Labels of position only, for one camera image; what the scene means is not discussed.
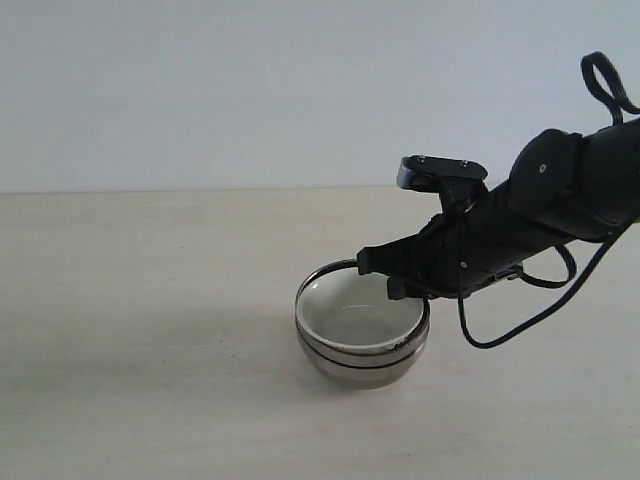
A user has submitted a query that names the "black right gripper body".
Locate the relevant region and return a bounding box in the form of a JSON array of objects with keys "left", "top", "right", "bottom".
[{"left": 409, "top": 177, "right": 525, "bottom": 299}]

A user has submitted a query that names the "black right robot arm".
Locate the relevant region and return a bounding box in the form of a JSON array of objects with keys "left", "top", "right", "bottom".
[{"left": 356, "top": 120, "right": 639, "bottom": 299}]

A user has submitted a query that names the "dimpled stainless steel bowl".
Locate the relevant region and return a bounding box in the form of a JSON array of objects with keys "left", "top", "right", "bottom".
[{"left": 298, "top": 334, "right": 426, "bottom": 390}]

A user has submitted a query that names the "cream ceramic floral bowl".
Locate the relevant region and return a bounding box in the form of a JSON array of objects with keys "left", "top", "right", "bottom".
[{"left": 296, "top": 268, "right": 428, "bottom": 353}]

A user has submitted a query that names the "smooth stainless steel bowl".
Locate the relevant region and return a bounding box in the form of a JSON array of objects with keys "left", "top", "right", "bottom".
[{"left": 294, "top": 259, "right": 430, "bottom": 369}]

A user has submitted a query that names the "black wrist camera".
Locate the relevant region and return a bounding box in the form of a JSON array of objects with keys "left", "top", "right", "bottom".
[{"left": 396, "top": 155, "right": 488, "bottom": 213}]

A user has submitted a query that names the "black cable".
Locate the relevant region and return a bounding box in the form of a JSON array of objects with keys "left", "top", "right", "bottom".
[{"left": 457, "top": 50, "right": 640, "bottom": 350}]

